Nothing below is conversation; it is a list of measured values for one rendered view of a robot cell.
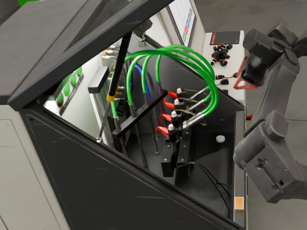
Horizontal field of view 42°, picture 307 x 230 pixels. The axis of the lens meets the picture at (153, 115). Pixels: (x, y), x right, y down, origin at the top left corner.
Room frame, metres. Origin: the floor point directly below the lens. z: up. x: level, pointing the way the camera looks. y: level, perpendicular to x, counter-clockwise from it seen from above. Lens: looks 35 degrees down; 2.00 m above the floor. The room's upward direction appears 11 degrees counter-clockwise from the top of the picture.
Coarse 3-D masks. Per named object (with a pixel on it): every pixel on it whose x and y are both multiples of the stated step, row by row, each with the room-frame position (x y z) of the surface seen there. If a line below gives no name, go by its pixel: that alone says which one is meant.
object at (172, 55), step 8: (128, 56) 1.18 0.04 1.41; (168, 56) 1.14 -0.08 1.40; (176, 56) 1.13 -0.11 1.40; (192, 64) 1.12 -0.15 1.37; (200, 72) 1.11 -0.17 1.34; (208, 80) 1.10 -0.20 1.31; (216, 88) 1.10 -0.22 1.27; (216, 96) 1.10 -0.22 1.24; (112, 104) 1.20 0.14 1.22; (216, 104) 1.10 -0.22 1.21; (208, 112) 1.11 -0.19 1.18
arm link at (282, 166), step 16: (256, 128) 0.56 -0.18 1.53; (240, 144) 0.56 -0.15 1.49; (256, 144) 0.54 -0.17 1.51; (272, 144) 0.52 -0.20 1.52; (240, 160) 0.54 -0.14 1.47; (256, 160) 0.52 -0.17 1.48; (272, 160) 0.50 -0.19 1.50; (288, 160) 0.49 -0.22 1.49; (256, 176) 0.50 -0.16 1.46; (272, 176) 0.49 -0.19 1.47; (288, 176) 0.47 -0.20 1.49; (304, 176) 0.48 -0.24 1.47; (272, 192) 0.47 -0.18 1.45; (288, 192) 0.46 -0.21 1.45; (304, 192) 0.47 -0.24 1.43
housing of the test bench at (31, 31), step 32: (64, 0) 1.57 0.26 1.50; (0, 32) 1.36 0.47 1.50; (32, 32) 1.30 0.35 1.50; (0, 64) 1.10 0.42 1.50; (32, 64) 1.06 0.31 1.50; (0, 96) 0.92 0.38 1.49; (0, 128) 0.93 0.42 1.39; (0, 160) 0.95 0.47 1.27; (32, 160) 0.91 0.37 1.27; (0, 192) 0.96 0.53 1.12; (32, 192) 0.93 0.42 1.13; (0, 224) 0.98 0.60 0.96; (32, 224) 0.95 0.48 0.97; (64, 224) 0.91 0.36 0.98
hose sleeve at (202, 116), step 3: (198, 117) 1.12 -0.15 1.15; (201, 117) 1.11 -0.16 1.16; (204, 117) 1.11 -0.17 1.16; (192, 120) 1.13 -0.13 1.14; (195, 120) 1.12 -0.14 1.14; (198, 120) 1.11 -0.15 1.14; (189, 123) 1.13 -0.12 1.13; (192, 123) 1.12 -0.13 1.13; (195, 123) 1.12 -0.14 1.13; (189, 126) 1.12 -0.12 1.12
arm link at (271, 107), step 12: (276, 60) 0.90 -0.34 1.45; (276, 72) 0.81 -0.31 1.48; (288, 72) 0.82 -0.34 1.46; (276, 84) 0.75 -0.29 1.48; (288, 84) 0.77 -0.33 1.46; (264, 96) 0.71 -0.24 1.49; (276, 96) 0.70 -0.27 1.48; (288, 96) 0.73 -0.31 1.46; (264, 108) 0.64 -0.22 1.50; (276, 108) 0.66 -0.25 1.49; (252, 120) 0.63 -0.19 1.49; (264, 120) 0.59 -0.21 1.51; (276, 120) 0.56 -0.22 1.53; (288, 120) 0.58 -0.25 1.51; (276, 132) 0.53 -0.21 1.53
